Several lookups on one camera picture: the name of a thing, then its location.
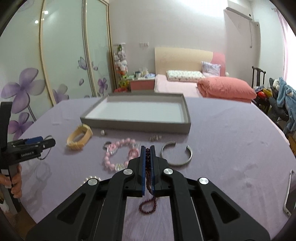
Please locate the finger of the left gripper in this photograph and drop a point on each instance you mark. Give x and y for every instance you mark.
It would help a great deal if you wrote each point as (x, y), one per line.
(35, 140)
(45, 144)

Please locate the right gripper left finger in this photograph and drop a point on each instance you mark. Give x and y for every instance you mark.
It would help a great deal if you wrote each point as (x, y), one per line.
(96, 210)

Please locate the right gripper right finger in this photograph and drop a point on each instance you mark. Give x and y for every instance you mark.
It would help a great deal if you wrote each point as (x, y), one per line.
(199, 209)

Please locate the yellow wrist watch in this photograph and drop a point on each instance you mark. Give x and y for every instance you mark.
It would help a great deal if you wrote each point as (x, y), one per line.
(79, 138)

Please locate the person's left hand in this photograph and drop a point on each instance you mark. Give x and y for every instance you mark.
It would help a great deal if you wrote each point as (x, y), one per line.
(15, 182)

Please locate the pearl earring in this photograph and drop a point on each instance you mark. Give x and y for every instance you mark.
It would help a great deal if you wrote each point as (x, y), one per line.
(103, 132)

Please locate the purple table cloth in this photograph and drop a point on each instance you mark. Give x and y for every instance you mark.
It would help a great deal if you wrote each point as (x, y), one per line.
(234, 145)

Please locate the white smartphone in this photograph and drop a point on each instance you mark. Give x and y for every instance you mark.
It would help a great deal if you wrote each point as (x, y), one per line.
(290, 198)

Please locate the small silver earrings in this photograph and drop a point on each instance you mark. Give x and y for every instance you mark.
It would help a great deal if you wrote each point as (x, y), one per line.
(155, 138)

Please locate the floral sliding wardrobe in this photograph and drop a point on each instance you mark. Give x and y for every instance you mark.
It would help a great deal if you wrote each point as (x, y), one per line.
(53, 51)

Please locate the grey shallow tray box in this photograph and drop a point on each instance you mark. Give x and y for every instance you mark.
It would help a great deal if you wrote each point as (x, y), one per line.
(147, 112)

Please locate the pink bedside table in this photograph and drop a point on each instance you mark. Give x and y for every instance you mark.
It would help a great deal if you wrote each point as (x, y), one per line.
(144, 84)

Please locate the plush toy display tube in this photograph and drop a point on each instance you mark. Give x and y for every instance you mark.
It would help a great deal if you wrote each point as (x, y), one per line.
(120, 65)

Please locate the coral folded duvet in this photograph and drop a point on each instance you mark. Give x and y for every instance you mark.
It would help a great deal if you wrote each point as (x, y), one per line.
(226, 88)

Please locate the floral white pillow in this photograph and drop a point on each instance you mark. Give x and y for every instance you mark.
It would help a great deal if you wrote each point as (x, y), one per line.
(184, 76)

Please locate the purple patterned pillow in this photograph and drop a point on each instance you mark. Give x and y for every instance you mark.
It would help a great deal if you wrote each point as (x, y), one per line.
(209, 69)

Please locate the blue plush robe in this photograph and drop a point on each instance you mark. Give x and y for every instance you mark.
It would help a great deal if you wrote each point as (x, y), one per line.
(286, 97)

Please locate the bed with beige headboard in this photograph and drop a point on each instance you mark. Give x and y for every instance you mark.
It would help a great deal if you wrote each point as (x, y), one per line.
(169, 58)

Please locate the dark wooden chair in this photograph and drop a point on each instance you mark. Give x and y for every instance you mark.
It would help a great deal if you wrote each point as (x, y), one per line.
(258, 77)

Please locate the pink curtain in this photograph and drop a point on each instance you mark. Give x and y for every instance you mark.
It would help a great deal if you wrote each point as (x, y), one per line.
(289, 42)

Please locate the white air conditioner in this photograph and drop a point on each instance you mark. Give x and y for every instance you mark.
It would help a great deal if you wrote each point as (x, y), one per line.
(240, 10)

